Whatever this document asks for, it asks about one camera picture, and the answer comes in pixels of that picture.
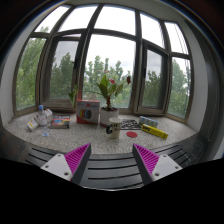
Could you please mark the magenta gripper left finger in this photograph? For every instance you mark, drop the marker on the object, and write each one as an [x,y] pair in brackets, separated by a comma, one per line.
[71,165]

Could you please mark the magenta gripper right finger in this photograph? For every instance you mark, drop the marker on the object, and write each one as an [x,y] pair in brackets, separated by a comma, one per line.
[153,166]

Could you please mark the clear plastic water bottle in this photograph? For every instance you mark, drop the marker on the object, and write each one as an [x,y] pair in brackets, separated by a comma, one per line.
[42,120]

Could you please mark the red round coaster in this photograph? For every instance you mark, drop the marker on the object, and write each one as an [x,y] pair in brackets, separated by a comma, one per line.
[131,134]

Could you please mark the yellow glue box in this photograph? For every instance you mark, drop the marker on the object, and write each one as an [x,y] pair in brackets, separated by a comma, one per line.
[154,131]

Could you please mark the dark colourful book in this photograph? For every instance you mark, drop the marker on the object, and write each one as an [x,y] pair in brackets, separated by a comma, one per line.
[60,122]

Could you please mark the light blue patterned box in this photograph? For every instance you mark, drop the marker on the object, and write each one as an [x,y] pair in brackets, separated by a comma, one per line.
[148,121]

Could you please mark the black lattice trivet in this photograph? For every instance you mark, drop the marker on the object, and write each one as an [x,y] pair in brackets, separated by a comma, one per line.
[128,124]

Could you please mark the red filament box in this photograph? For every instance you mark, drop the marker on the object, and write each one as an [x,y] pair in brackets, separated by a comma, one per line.
[87,111]

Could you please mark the small white yellow box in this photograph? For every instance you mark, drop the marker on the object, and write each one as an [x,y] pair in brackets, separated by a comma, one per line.
[32,124]

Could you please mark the white packet behind bottle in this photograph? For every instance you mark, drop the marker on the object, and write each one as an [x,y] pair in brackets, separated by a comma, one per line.
[49,114]

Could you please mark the white pot with green plant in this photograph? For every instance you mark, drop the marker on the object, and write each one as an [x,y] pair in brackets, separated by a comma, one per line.
[108,88]

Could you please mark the cream mug with black handle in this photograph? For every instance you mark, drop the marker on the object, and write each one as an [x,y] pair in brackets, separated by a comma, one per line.
[114,127]

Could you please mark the dark window frame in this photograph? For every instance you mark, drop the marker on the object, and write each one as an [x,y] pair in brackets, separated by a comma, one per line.
[77,45]

